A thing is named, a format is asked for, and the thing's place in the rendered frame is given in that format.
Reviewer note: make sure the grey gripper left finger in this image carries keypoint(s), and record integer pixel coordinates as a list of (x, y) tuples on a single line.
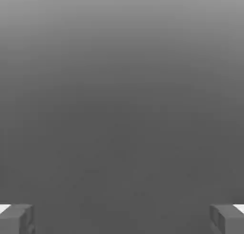
[(13, 219)]

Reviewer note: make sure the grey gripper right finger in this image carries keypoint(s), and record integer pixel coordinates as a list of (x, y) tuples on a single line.
[(230, 219)]

